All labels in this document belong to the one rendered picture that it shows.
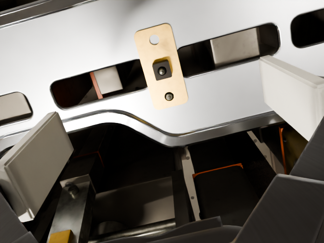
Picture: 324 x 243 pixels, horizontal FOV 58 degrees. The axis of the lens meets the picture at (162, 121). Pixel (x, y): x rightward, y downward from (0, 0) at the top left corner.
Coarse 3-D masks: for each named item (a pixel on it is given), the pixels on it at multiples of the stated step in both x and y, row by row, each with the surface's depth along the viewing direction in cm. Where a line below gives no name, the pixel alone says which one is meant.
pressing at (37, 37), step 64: (64, 0) 28; (128, 0) 28; (192, 0) 28; (256, 0) 28; (320, 0) 28; (0, 64) 30; (64, 64) 30; (256, 64) 30; (320, 64) 30; (0, 128) 32; (128, 128) 33; (192, 128) 33; (256, 128) 33
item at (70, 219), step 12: (72, 192) 35; (84, 192) 35; (60, 204) 34; (72, 204) 34; (84, 204) 33; (60, 216) 32; (72, 216) 32; (84, 216) 32; (60, 228) 31; (72, 228) 31; (84, 228) 31; (48, 240) 30; (60, 240) 29; (72, 240) 29; (84, 240) 31
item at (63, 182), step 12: (96, 132) 50; (108, 132) 51; (84, 144) 46; (96, 144) 45; (108, 144) 49; (84, 156) 41; (96, 156) 40; (72, 168) 38; (84, 168) 38; (96, 168) 39; (60, 180) 36; (72, 180) 36; (84, 180) 36; (96, 180) 38
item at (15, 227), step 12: (0, 204) 10; (0, 216) 9; (12, 216) 9; (0, 228) 8; (12, 228) 8; (24, 228) 8; (0, 240) 8; (12, 240) 8; (24, 240) 7; (36, 240) 7
